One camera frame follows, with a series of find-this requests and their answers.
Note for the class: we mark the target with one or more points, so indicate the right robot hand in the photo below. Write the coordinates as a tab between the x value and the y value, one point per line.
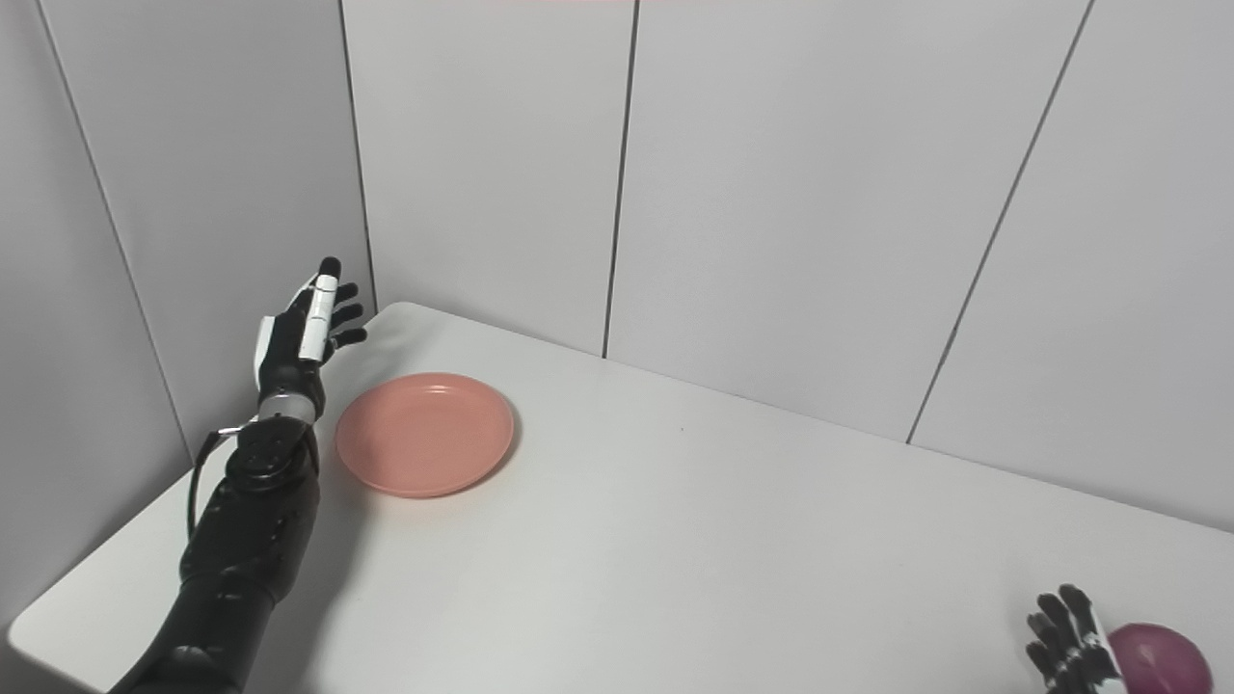
1075	646

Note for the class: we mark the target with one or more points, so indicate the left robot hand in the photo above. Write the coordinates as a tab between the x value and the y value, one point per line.
294	347

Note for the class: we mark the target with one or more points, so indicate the red onion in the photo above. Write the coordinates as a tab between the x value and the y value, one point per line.
1160	663

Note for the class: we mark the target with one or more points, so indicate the pink plate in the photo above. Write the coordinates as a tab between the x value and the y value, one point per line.
424	435

